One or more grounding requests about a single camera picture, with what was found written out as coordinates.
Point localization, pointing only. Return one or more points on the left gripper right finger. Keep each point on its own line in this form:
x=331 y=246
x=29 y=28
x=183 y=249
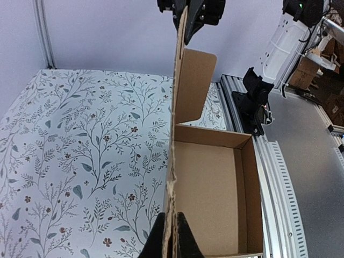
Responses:
x=186 y=244

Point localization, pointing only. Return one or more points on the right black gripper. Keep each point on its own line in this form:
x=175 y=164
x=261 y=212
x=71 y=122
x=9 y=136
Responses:
x=199 y=13

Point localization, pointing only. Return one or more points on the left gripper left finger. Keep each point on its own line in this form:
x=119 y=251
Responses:
x=153 y=245

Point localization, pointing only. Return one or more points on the brown cardboard box sheet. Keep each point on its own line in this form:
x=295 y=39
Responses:
x=212 y=175

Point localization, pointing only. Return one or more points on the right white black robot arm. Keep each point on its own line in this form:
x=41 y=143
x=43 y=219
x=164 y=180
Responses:
x=297 y=18

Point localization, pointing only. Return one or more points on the floral patterned table mat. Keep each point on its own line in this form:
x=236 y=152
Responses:
x=83 y=163

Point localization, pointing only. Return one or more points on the stacked cardboard boxes background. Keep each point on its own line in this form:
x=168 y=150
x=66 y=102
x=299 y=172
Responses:
x=319 y=78

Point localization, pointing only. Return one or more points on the aluminium front rail base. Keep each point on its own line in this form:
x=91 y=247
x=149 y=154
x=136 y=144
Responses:
x=300 y=165

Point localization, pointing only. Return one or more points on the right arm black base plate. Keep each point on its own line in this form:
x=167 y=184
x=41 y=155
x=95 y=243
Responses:
x=248 y=113

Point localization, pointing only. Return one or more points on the left aluminium frame post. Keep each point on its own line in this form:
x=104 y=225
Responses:
x=43 y=33

